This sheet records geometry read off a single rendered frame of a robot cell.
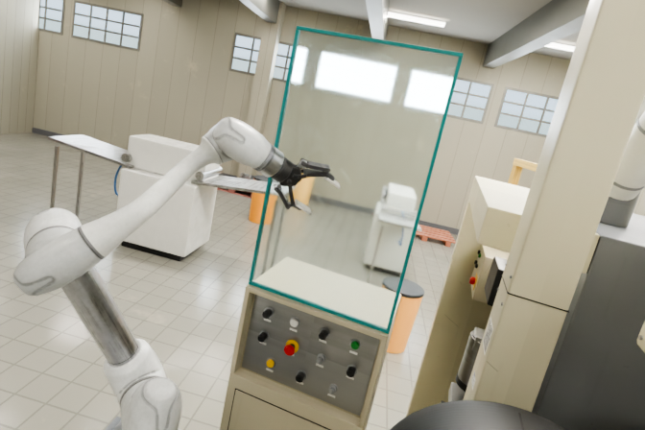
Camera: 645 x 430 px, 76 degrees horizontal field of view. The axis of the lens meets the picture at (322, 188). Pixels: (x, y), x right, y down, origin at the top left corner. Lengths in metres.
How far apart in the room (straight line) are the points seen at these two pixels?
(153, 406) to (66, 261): 0.54
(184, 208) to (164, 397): 3.29
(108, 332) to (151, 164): 3.47
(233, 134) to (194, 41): 8.22
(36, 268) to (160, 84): 8.56
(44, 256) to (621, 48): 1.34
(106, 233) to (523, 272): 1.00
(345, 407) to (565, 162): 1.18
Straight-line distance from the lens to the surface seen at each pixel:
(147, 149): 4.84
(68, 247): 1.17
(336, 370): 1.68
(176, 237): 4.74
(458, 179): 8.59
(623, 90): 1.06
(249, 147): 1.18
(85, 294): 1.42
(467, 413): 1.01
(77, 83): 10.70
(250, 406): 1.85
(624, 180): 1.59
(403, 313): 3.78
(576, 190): 1.05
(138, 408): 1.49
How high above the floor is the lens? 1.99
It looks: 11 degrees down
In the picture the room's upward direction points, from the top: 12 degrees clockwise
